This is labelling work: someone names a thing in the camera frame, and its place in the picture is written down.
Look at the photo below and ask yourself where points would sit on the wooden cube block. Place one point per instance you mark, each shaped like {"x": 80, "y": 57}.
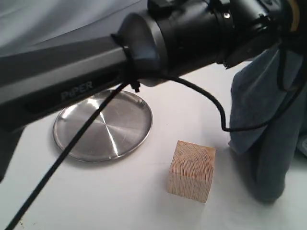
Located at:
{"x": 191, "y": 171}

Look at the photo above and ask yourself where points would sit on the blue-grey fleece towel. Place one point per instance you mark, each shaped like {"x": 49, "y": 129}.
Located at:
{"x": 264, "y": 155}

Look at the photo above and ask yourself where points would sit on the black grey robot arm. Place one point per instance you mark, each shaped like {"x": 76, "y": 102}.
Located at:
{"x": 170, "y": 37}

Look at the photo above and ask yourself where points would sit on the round stainless steel plate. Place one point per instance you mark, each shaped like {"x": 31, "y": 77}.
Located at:
{"x": 118, "y": 130}

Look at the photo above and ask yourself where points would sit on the grey backdrop cloth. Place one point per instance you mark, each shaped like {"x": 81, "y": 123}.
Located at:
{"x": 27, "y": 25}

